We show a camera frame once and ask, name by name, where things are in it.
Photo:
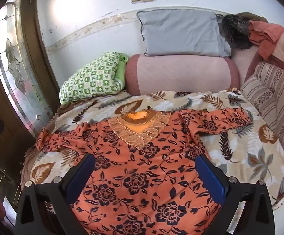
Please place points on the dark furry cloth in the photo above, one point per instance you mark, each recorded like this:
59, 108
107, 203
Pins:
235, 33

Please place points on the orange floral garment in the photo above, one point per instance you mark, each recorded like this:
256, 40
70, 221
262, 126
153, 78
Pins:
144, 176

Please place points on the orange ribbed cloth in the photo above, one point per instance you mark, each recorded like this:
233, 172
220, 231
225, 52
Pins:
267, 35

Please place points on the pink bolster cushion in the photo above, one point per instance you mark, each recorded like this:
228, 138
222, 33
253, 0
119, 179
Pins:
181, 74

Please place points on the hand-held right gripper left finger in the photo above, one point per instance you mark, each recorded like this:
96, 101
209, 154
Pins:
82, 178

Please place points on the green checkered pillow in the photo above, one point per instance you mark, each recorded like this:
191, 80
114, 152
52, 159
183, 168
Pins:
93, 78

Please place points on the leaf print blanket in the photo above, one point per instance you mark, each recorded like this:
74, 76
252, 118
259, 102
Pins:
242, 151

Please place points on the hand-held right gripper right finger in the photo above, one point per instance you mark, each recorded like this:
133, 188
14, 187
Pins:
210, 178

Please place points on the grey pillow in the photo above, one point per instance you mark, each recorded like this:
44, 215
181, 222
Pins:
181, 33

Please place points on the stained glass window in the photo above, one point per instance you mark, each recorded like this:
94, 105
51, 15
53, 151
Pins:
12, 61

